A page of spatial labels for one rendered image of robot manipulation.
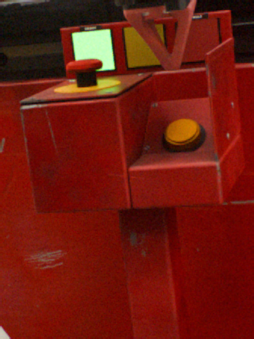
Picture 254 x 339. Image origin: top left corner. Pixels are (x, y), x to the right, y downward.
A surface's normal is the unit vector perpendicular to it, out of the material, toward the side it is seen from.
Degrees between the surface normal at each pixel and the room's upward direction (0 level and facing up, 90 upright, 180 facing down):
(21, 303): 90
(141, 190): 90
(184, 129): 35
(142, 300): 90
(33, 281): 90
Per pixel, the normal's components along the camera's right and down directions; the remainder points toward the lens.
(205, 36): -0.26, 0.23
